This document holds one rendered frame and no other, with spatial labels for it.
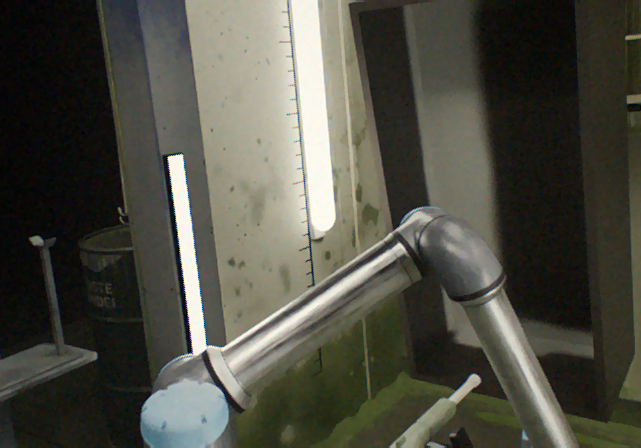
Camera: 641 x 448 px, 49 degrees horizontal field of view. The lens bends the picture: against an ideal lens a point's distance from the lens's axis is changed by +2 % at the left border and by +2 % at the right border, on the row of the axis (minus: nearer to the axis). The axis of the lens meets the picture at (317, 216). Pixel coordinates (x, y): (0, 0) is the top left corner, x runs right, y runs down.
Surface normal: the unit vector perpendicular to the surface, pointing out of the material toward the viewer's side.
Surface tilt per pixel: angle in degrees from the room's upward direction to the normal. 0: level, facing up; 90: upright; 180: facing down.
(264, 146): 90
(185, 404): 5
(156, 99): 90
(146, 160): 90
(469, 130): 101
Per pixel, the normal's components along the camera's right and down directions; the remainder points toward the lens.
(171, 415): -0.07, -0.96
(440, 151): -0.55, 0.40
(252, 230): 0.80, 0.04
